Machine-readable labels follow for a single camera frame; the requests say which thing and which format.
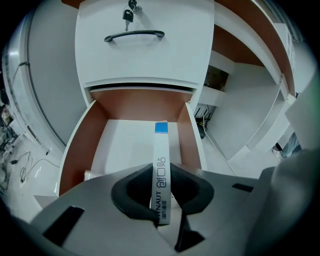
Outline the black key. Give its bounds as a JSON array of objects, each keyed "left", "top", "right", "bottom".
[{"left": 121, "top": 0, "right": 143, "bottom": 33}]

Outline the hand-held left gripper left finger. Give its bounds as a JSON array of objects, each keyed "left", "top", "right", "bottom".
[{"left": 110, "top": 163, "right": 160, "bottom": 229}]

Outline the black drawer handle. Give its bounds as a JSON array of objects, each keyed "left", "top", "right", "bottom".
[{"left": 103, "top": 30, "right": 166, "bottom": 44}]

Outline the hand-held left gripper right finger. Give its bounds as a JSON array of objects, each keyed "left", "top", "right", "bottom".
[{"left": 169, "top": 161, "right": 215, "bottom": 217}]

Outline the closed white drawer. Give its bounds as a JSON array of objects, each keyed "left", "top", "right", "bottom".
[{"left": 74, "top": 0, "right": 216, "bottom": 89}]

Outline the long white cable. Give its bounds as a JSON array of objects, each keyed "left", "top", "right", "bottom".
[{"left": 202, "top": 117, "right": 238, "bottom": 176}]

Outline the white band-aid box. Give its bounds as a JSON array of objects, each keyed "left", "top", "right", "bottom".
[{"left": 149, "top": 121, "right": 174, "bottom": 226}]

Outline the black router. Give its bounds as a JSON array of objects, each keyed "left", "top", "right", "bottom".
[{"left": 194, "top": 104, "right": 214, "bottom": 140}]

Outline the white desk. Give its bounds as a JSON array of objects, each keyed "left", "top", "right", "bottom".
[{"left": 61, "top": 0, "right": 305, "bottom": 161}]

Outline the white drawer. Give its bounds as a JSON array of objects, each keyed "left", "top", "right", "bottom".
[
  {"left": 74, "top": 0, "right": 216, "bottom": 89},
  {"left": 58, "top": 84, "right": 209, "bottom": 201}
]

